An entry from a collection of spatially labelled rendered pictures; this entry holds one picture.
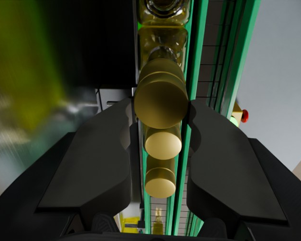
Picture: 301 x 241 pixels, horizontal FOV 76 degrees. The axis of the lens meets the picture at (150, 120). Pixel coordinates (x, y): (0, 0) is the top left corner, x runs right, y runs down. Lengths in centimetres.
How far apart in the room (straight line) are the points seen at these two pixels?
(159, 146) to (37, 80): 13
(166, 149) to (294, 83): 57
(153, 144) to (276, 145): 67
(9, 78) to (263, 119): 67
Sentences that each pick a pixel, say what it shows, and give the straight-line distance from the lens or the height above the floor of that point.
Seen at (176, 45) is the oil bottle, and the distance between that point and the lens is 21.
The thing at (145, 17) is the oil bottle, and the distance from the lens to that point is 21.
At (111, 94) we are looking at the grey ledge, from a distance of 48.
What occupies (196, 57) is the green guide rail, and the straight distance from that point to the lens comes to 35.
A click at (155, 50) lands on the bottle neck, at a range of 20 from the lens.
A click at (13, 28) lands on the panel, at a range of 20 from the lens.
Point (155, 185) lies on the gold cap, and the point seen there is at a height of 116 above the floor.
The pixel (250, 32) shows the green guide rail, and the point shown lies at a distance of 36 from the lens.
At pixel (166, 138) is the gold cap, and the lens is 17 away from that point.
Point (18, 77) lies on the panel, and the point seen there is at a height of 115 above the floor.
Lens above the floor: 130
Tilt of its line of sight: 57 degrees down
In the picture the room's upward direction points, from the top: 174 degrees counter-clockwise
